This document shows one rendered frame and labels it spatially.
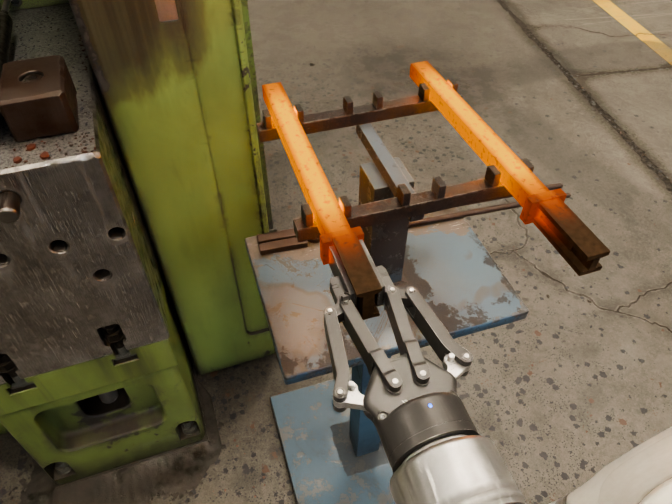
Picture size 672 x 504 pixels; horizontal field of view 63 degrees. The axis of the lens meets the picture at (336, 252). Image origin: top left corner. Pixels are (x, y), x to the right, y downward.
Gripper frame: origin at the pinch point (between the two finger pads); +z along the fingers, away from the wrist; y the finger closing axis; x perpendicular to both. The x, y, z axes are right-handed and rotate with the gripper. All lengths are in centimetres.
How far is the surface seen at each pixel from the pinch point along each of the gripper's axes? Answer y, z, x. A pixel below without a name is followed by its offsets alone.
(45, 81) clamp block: -31, 43, 4
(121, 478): -48, 31, -93
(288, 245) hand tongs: -1.3, 30.2, -24.7
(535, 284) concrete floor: 84, 56, -94
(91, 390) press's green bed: -44, 34, -58
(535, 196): 22.9, 3.6, 1.9
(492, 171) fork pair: 21.2, 10.1, 1.1
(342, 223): 0.6, 6.5, 1.3
